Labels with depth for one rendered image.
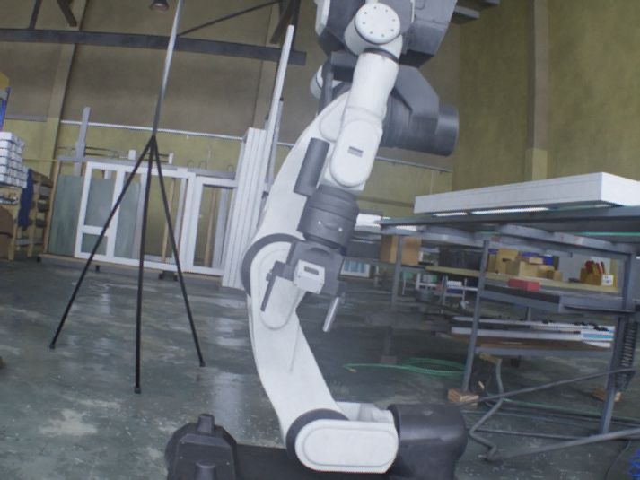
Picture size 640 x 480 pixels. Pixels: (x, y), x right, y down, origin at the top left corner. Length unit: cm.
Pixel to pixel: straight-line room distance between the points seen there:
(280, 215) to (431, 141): 34
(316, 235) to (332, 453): 45
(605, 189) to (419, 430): 76
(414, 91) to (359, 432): 68
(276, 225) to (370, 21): 43
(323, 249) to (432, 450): 53
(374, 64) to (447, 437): 76
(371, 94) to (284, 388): 58
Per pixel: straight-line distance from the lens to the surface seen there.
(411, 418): 138
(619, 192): 170
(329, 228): 107
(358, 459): 132
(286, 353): 127
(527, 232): 242
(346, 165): 106
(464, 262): 470
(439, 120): 135
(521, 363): 465
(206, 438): 151
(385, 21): 113
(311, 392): 131
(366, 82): 112
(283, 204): 127
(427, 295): 891
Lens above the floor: 66
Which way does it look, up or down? level
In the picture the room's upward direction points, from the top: 7 degrees clockwise
